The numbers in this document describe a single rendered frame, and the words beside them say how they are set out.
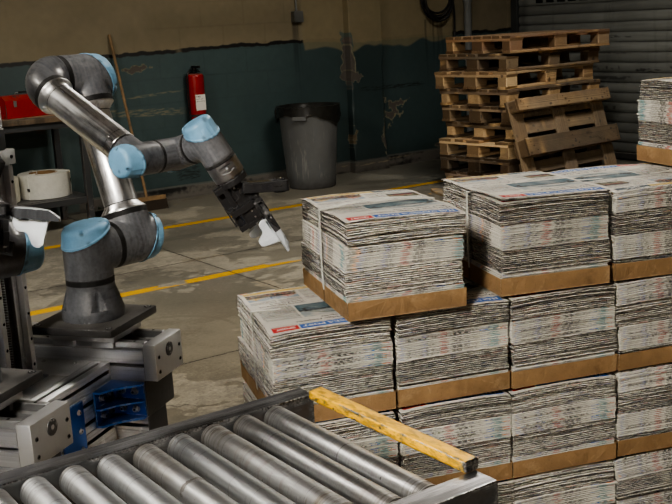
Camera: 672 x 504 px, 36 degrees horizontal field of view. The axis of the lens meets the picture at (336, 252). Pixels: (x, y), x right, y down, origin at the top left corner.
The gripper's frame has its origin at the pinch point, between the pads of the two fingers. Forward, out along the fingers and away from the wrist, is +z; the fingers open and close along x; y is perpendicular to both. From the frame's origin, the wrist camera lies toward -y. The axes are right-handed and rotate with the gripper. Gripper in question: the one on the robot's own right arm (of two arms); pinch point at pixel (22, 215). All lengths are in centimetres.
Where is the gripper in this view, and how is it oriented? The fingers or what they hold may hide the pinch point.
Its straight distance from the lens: 155.8
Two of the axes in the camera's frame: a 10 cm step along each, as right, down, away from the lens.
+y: -0.4, 9.9, 1.2
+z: 7.2, 1.2, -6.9
